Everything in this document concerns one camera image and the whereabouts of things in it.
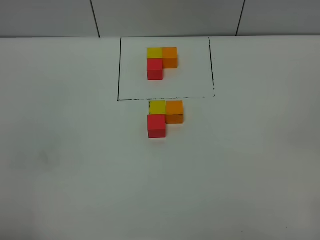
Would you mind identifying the red template block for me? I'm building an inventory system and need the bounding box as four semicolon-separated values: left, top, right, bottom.
147;58;164;81

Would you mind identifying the orange template block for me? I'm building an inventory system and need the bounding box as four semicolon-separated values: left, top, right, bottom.
162;47;178;69

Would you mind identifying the yellow template block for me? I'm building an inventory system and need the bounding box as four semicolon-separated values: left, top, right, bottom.
147;47;163;59

